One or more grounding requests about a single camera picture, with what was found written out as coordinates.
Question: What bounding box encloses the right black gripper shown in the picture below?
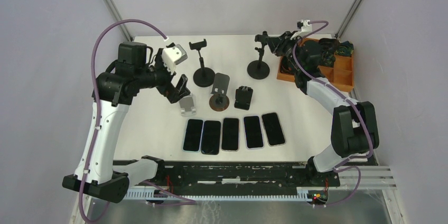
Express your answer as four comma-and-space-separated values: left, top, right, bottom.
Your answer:
266, 31, 304, 71

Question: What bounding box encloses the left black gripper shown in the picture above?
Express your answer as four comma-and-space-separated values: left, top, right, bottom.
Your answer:
136, 49, 191, 103

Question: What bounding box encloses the silver folding phone stand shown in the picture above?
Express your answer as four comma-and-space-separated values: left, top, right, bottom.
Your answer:
179, 95, 197, 117

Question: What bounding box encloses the black phone stand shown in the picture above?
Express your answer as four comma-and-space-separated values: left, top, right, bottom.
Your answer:
247, 31, 270, 80
189, 39, 215, 88

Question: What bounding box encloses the black round-base stand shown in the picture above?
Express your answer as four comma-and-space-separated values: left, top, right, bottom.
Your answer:
209, 73, 230, 111

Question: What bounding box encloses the light blue smartphone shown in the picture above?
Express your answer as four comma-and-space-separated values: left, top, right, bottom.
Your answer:
182, 119, 204, 152

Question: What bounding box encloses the black smartphone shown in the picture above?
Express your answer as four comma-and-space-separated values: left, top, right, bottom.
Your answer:
201, 120, 221, 155

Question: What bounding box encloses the black folding stand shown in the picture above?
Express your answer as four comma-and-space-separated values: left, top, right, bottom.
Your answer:
234, 86, 254, 110

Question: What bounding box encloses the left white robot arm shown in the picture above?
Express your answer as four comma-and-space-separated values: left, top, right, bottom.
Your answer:
62, 42, 190, 203

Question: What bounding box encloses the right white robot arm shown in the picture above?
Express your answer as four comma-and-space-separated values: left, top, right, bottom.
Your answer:
265, 31, 379, 186

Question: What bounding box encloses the dark rolled band top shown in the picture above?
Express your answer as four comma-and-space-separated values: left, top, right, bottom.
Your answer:
318, 38, 340, 53

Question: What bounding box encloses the dark rolled band middle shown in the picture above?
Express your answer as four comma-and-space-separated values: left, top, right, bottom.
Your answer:
320, 51, 335, 68

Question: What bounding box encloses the dark rolled band right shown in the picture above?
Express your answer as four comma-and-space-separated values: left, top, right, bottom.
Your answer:
334, 41, 354, 57

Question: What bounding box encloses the orange wooden divided tray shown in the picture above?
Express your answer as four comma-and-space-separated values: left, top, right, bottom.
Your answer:
277, 38, 354, 92

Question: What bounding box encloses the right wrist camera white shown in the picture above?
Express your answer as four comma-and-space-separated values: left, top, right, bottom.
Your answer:
291, 20, 313, 40

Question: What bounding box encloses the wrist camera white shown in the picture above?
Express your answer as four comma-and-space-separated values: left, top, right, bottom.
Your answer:
291, 20, 313, 40
161, 44, 188, 75

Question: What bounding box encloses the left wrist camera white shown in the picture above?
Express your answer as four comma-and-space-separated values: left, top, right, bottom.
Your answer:
161, 44, 188, 75

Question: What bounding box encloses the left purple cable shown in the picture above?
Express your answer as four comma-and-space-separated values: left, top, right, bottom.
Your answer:
78, 18, 169, 224

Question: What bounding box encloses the white slotted cable duct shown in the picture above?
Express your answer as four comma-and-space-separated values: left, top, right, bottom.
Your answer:
123, 186, 326, 203

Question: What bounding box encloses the aluminium frame rail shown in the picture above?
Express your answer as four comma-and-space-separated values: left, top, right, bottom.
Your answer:
79, 164, 398, 191

